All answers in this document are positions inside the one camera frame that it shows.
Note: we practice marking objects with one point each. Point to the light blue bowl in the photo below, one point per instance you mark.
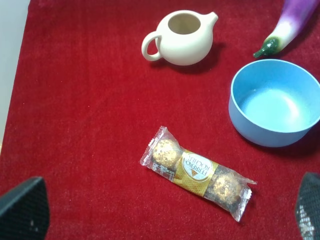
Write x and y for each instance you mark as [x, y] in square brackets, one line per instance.
[274, 103]

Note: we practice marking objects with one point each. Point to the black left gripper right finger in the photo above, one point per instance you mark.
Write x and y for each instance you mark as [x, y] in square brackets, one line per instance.
[307, 207]

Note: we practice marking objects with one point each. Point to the cream ceramic teapot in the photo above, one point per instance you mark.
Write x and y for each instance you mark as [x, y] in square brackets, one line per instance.
[182, 38]

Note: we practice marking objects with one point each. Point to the purple toy eggplant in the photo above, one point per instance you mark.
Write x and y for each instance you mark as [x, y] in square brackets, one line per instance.
[293, 18]

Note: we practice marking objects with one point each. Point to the Ferrero Rocher chocolate pack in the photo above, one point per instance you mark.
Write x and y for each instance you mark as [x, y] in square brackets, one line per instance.
[197, 174]

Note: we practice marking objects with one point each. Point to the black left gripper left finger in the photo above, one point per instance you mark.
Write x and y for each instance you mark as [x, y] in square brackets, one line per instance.
[25, 212]

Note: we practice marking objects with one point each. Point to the red velvet tablecloth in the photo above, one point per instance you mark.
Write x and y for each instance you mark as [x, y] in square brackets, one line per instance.
[85, 104]

